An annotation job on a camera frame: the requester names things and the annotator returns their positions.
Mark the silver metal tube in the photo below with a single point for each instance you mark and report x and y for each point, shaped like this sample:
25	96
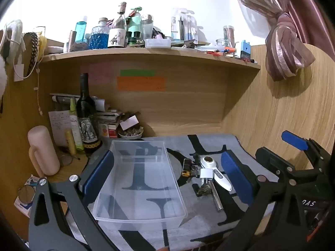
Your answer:
216	198

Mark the bowl of nuts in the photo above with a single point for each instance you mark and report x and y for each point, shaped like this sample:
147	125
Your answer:
130	133

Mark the dark wine bottle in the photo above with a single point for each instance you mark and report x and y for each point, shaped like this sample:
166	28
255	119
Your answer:
86	115

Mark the braided headband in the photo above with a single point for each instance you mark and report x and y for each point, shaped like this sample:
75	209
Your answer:
32	49

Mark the packaged brush heads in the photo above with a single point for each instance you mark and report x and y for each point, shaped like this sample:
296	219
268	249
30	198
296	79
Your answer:
183	26

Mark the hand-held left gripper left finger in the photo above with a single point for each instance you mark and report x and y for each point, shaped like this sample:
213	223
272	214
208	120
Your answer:
98	174

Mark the pink sticky note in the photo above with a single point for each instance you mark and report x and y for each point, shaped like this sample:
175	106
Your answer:
96	73

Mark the glass jar with sticks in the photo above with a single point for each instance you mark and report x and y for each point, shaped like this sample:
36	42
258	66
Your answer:
229	36

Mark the white plastic box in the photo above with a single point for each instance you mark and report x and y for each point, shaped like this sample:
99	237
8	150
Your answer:
157	43

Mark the white power adapter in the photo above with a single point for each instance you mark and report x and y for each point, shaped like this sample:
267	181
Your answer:
18	72

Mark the blue white packet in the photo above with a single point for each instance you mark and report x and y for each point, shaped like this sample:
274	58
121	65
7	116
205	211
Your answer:
21	206

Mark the yellow tube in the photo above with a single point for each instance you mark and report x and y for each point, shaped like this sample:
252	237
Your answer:
70	142

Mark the green pump bottle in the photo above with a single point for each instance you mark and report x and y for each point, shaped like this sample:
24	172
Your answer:
135	23

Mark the rolled papers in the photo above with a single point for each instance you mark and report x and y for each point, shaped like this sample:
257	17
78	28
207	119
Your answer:
64	99

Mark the green tube bottle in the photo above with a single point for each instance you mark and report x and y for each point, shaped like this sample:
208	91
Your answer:
74	125

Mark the green sticky note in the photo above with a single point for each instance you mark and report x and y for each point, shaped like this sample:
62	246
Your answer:
137	72

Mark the grey printed mat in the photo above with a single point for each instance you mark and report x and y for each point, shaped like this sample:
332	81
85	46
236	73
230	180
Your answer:
199	222

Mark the white charger plug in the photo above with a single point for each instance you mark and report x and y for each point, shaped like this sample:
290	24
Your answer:
207	174

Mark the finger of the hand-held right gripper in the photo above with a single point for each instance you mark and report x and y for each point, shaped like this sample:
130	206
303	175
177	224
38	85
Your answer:
294	140
272	159

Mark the white note paper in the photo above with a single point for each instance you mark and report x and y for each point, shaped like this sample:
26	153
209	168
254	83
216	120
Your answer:
59	125

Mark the white handheld massager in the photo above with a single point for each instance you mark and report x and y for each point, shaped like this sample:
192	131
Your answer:
206	162

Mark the stack of books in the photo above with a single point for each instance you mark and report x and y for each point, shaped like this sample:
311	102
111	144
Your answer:
108	125

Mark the clear tumbler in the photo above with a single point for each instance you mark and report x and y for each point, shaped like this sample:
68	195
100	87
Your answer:
147	28

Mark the tall blue liquid bottle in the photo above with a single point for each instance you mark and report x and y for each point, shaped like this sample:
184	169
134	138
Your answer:
80	31

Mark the eyeglasses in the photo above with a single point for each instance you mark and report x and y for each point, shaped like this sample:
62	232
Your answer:
66	160

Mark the clear plastic bin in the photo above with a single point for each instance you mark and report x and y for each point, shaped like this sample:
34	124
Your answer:
136	222

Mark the pink curtain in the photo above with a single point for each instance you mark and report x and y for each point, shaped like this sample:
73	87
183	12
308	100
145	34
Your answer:
285	49

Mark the pink mug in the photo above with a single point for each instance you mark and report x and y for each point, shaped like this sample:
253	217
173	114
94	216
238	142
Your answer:
43	149

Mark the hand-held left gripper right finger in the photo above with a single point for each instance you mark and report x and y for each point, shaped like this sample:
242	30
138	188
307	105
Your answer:
235	177

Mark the clear labelled glass bottle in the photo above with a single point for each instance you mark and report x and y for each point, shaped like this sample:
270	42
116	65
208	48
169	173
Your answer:
117	35

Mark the blue block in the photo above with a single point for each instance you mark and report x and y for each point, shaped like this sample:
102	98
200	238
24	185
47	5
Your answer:
245	49

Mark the blue diamond glass bottle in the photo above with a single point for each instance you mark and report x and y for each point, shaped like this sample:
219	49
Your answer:
99	39

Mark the orange sticky note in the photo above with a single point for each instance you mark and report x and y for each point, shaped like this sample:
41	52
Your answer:
141	83

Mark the round mirror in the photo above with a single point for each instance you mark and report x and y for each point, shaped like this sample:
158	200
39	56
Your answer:
26	194

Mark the white card box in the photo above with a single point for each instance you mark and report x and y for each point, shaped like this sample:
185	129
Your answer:
128	122

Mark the white plush toy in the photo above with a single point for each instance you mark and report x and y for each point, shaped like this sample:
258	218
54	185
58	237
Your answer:
10	31

